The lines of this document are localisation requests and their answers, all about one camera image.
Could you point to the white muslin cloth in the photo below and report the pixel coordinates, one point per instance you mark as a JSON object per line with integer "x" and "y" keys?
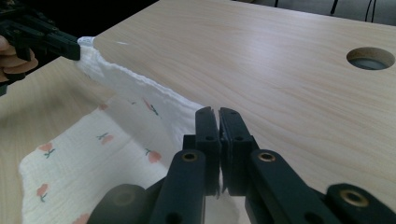
{"x": 93, "y": 161}

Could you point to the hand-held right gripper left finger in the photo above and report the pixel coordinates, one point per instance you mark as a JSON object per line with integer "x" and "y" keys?
{"x": 208, "y": 143}

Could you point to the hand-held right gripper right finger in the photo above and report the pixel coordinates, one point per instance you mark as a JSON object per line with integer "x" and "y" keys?
{"x": 236, "y": 146}

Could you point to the black wall bracket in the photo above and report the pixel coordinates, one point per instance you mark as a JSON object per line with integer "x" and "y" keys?
{"x": 334, "y": 6}
{"x": 276, "y": 2}

